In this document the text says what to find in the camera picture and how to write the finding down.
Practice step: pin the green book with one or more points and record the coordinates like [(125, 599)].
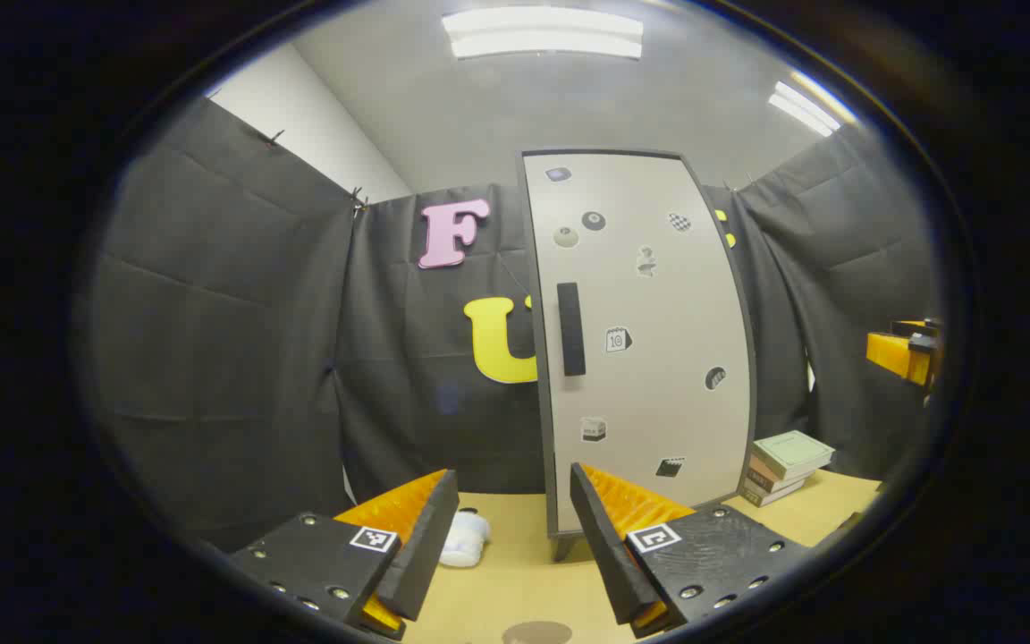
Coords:
[(792, 452)]

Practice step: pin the dark grey cabinet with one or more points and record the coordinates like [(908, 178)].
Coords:
[(567, 546)]

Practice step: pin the white fluffy cloth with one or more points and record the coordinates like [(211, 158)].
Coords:
[(464, 538)]

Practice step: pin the round brown coaster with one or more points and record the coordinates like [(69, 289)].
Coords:
[(537, 634)]

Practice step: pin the black backdrop cloth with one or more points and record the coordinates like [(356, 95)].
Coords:
[(211, 313)]

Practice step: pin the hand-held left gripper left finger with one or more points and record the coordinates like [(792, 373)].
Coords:
[(426, 546)]

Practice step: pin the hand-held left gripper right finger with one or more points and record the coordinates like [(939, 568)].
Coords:
[(604, 546)]

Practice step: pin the large ceiling light panel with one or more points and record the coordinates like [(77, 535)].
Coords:
[(542, 34)]

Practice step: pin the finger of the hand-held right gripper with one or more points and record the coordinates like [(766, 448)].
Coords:
[(898, 354)]

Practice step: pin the brown book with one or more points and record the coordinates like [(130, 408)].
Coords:
[(764, 478)]

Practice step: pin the beige cabinet door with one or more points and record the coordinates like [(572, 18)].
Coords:
[(658, 295)]

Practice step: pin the small ceiling light panel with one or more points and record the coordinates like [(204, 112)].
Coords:
[(803, 109)]

